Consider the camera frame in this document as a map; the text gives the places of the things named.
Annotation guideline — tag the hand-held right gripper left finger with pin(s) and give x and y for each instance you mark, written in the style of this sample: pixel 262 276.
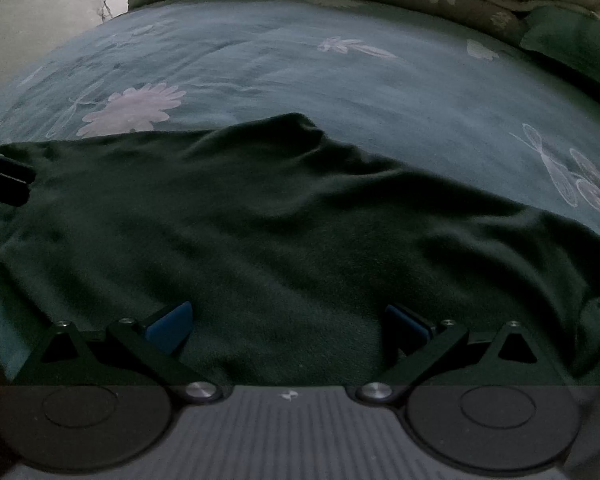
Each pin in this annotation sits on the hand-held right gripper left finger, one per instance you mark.
pixel 172 327

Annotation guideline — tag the green pillow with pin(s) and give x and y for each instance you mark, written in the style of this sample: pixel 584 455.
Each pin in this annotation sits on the green pillow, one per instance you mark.
pixel 575 45

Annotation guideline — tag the teal floral bed sheet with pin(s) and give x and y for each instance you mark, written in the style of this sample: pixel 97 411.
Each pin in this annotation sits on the teal floral bed sheet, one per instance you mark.
pixel 405 100

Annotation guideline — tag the dark green pants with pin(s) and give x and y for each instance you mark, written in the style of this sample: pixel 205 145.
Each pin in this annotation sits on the dark green pants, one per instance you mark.
pixel 280 220

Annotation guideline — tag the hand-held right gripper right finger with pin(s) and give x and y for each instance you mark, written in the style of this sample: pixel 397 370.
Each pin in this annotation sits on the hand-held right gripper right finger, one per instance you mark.
pixel 405 325

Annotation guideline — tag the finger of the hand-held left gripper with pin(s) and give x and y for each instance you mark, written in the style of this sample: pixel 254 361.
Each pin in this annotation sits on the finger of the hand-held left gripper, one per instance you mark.
pixel 5 175

